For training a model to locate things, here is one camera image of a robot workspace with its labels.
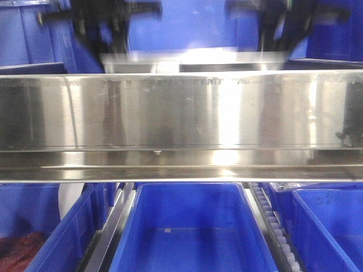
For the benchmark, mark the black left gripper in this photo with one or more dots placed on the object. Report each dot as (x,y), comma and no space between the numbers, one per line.
(102,26)

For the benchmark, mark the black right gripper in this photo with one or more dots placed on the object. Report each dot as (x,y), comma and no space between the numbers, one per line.
(282,25)

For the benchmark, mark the silver metal tray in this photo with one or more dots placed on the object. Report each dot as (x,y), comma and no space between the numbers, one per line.
(191,61)

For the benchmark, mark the blue crate upper right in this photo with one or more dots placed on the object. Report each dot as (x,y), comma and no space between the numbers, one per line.
(328,30)

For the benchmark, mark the large blue crate upper centre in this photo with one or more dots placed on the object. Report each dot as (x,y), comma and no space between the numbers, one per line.
(191,25)

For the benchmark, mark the blue crate upper left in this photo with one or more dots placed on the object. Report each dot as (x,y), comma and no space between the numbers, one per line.
(24,41)

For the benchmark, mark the blue bin lower right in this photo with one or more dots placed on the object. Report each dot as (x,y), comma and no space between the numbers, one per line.
(323,222)

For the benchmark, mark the blue bin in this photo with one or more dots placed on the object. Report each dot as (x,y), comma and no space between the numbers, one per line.
(192,227)
(323,222)
(28,208)

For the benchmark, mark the blue bin lower left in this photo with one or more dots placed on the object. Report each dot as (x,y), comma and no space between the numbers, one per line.
(28,208)

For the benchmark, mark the blue bin lower centre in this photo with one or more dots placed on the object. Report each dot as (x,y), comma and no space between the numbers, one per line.
(192,227)

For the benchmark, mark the white roller conveyor track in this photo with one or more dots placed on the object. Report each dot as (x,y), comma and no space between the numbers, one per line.
(276,234)

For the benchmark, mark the dark red cloth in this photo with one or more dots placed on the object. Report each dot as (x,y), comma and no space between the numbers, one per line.
(18,252)

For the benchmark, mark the grey metal divider rail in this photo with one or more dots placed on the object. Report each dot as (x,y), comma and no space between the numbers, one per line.
(103,246)

